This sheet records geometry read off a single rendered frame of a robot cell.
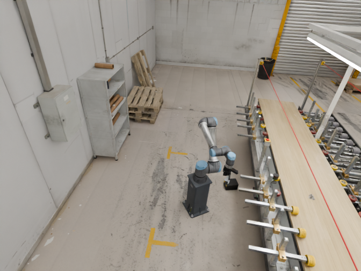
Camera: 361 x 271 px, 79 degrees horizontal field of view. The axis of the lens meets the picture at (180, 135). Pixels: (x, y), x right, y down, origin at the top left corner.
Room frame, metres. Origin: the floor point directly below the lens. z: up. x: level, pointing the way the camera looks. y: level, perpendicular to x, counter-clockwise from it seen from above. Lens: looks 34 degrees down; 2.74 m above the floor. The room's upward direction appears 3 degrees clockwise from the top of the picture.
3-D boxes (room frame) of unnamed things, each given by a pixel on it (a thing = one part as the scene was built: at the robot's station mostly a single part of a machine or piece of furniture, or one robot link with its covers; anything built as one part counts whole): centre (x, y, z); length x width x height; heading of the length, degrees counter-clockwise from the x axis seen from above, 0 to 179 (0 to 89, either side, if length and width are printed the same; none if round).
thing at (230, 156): (1.82, -0.56, 1.25); 0.10 x 0.09 x 0.12; 14
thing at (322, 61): (4.12, -2.50, 1.25); 0.15 x 0.08 x 1.10; 171
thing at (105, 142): (3.54, 1.35, 0.78); 0.90 x 0.45 x 1.55; 177
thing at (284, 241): (1.02, -0.90, 0.87); 0.04 x 0.04 x 0.48; 81
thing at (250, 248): (0.98, -0.88, 0.95); 0.50 x 0.04 x 0.04; 81
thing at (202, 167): (2.15, -0.31, 0.79); 0.17 x 0.15 x 0.18; 104
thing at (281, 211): (1.26, -0.94, 0.93); 0.04 x 0.04 x 0.48; 81
